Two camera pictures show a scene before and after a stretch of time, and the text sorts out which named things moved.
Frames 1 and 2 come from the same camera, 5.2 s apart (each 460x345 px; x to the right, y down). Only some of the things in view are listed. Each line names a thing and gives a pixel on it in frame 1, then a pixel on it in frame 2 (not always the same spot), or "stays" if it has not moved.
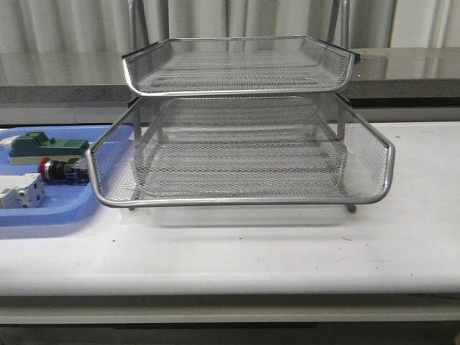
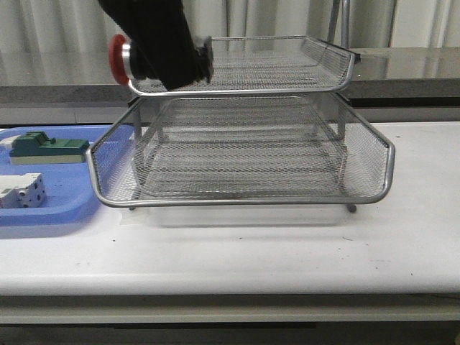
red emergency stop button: (75, 170) -> (120, 60)
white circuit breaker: (20, 192) stays
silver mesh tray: (265, 149) stays
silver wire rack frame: (239, 121) stays
